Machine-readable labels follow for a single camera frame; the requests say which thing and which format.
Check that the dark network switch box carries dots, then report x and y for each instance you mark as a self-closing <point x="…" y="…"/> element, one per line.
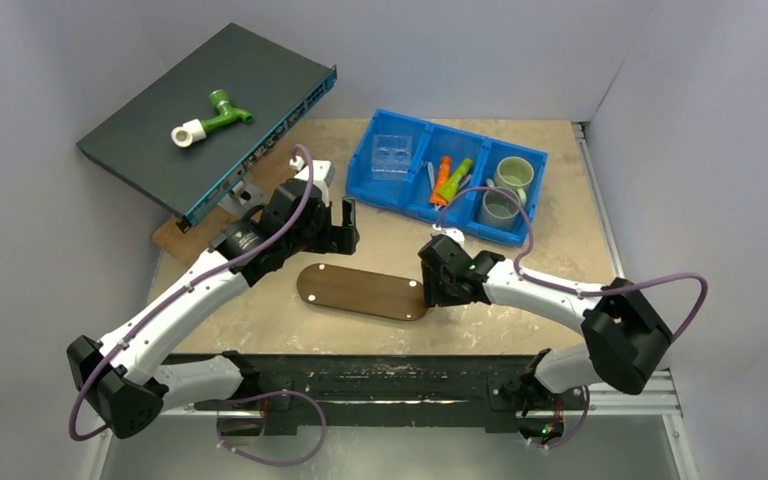
<point x="275" y="84"/>

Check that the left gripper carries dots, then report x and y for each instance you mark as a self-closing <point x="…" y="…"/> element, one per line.
<point x="336" y="239"/>

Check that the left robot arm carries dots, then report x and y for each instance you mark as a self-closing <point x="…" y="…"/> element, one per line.
<point x="123" y="379"/>

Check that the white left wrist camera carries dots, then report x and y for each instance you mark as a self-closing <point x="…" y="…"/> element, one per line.
<point x="323" y="171"/>

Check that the light green mug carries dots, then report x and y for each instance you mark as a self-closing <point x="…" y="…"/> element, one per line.
<point x="512" y="172"/>

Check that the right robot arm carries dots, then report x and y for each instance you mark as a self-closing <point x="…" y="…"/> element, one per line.
<point x="624" y="338"/>

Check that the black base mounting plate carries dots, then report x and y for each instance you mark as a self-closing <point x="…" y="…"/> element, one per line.
<point x="288" y="391"/>

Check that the green white pipe fitting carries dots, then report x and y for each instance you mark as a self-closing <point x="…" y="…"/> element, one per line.
<point x="196" y="130"/>

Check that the brown oval wooden tray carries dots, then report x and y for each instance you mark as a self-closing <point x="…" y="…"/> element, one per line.
<point x="362" y="292"/>

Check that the wooden board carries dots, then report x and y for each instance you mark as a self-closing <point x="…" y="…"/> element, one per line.
<point x="184" y="247"/>

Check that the green toothpaste tube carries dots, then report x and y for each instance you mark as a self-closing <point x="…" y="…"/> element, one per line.
<point x="450" y="187"/>

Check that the clear plastic blister pack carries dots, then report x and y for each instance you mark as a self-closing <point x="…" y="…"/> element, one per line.
<point x="391" y="156"/>

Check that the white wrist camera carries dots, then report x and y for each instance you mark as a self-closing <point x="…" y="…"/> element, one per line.
<point x="323" y="171"/>
<point x="453" y="233"/>

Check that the white toothbrush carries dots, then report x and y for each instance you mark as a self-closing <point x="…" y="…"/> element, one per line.
<point x="431" y="171"/>

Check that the grey mug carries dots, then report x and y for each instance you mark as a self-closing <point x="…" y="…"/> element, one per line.
<point x="499" y="207"/>

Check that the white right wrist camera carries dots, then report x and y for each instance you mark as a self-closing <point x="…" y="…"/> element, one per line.
<point x="453" y="233"/>

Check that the metal bracket on board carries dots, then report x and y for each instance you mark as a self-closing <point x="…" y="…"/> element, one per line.
<point x="244" y="197"/>

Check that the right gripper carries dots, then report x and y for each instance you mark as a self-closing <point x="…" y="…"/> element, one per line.
<point x="437" y="275"/>

